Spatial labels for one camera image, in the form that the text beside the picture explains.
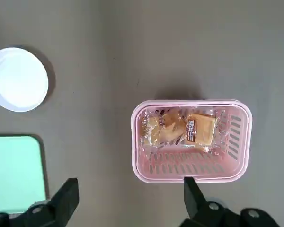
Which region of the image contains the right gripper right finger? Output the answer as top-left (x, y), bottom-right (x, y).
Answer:
top-left (179, 176), bottom-right (278, 227)

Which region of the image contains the small pink slatted basket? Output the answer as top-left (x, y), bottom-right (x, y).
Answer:
top-left (130, 99), bottom-right (253, 184)

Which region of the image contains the white round plate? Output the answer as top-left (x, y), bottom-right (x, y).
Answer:
top-left (0, 47), bottom-right (49, 112)

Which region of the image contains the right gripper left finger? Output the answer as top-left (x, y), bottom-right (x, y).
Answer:
top-left (0, 177), bottom-right (80, 227)

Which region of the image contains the green rectangular tray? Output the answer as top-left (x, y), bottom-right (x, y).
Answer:
top-left (0, 134), bottom-right (49, 215)

